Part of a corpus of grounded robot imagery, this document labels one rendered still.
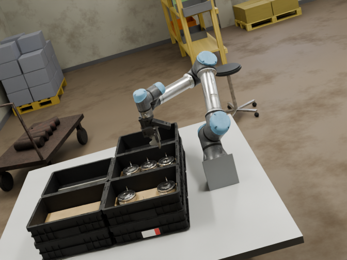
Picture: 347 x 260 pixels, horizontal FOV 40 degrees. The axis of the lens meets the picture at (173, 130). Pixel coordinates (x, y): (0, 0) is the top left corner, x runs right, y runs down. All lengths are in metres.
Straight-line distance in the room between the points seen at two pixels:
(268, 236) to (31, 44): 6.41
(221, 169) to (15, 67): 5.64
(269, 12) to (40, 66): 4.18
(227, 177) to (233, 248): 0.55
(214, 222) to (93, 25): 7.57
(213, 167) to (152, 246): 0.56
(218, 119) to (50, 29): 7.44
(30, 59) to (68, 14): 2.14
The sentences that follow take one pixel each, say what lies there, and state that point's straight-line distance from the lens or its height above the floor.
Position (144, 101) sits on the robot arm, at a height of 1.28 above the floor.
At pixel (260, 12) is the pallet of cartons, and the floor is 0.27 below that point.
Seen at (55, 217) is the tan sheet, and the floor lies 0.83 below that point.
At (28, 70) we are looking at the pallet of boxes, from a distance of 7.84.
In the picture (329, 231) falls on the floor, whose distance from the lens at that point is 3.39.
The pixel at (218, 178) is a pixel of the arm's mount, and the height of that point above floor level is 0.77.
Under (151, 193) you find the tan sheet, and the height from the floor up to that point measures 0.83.
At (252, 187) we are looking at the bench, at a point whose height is 0.70.
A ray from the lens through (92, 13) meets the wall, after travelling 9.62.
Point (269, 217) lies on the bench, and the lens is 2.39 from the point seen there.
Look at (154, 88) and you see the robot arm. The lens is 2.60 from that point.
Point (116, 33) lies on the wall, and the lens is 9.66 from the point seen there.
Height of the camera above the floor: 2.08
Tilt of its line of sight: 23 degrees down
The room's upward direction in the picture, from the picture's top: 16 degrees counter-clockwise
